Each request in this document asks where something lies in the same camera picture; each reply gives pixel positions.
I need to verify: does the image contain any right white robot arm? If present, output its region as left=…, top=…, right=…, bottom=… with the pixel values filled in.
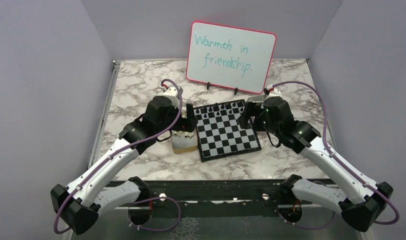
left=238, top=96, right=394, bottom=232

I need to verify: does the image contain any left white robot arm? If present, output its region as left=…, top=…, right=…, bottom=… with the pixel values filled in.
left=50, top=95, right=198, bottom=235

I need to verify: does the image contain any gold tin with white pieces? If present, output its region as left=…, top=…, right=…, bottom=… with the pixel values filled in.
left=171, top=131, right=198, bottom=154

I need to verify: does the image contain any empty silver metal tin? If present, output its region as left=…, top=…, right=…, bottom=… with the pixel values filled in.
left=246, top=95, right=268, bottom=104

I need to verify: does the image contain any black and white chessboard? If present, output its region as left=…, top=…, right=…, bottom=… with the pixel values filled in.
left=193, top=99, right=262, bottom=162

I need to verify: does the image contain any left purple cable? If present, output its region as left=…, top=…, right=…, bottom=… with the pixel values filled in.
left=53, top=78, right=184, bottom=235

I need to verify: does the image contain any purple cable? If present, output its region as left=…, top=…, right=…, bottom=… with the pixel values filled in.
left=270, top=80, right=401, bottom=230
left=53, top=78, right=184, bottom=235

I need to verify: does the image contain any white board with pink frame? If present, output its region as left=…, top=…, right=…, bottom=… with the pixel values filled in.
left=185, top=21, right=277, bottom=94

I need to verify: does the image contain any aluminium frame rail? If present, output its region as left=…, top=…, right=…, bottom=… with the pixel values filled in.
left=87, top=60, right=122, bottom=169

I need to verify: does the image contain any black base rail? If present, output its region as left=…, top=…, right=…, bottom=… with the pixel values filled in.
left=121, top=179, right=297, bottom=218

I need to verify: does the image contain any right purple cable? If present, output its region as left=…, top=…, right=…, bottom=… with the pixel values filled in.
left=270, top=80, right=401, bottom=230

